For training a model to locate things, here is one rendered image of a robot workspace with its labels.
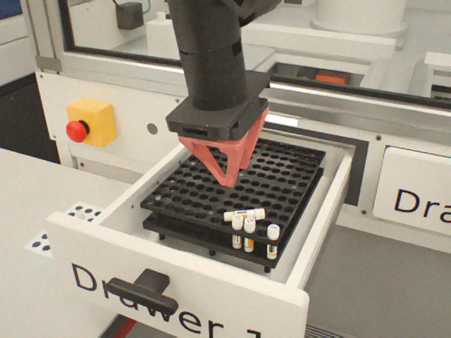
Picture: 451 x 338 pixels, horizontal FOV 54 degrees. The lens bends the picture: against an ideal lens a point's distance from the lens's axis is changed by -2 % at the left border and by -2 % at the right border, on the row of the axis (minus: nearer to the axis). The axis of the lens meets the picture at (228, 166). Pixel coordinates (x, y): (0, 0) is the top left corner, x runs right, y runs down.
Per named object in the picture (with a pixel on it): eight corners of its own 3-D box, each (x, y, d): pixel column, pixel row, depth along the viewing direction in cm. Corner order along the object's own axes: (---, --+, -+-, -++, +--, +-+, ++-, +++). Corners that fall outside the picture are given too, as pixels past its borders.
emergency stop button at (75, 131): (83, 146, 76) (79, 125, 74) (65, 142, 77) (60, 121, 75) (94, 139, 78) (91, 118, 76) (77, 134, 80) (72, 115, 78)
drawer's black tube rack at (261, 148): (273, 284, 51) (276, 242, 48) (144, 243, 58) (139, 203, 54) (321, 187, 69) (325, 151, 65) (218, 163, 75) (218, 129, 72)
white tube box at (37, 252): (73, 284, 62) (68, 264, 60) (28, 267, 64) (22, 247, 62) (123, 232, 71) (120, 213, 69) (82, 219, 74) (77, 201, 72)
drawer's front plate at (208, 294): (294, 383, 43) (304, 305, 37) (61, 290, 53) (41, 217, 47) (299, 368, 44) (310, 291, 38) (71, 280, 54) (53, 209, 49)
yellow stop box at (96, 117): (100, 151, 78) (94, 113, 74) (68, 143, 81) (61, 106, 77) (118, 138, 82) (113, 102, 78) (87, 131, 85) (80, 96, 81)
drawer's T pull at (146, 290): (173, 319, 40) (173, 308, 39) (106, 292, 42) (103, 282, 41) (192, 291, 42) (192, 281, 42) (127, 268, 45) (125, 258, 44)
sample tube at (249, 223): (241, 251, 52) (242, 219, 50) (249, 246, 53) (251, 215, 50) (247, 256, 51) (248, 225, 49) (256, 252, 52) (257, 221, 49)
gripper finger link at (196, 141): (275, 164, 49) (266, 88, 44) (247, 205, 44) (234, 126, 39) (221, 154, 52) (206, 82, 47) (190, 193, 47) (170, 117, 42)
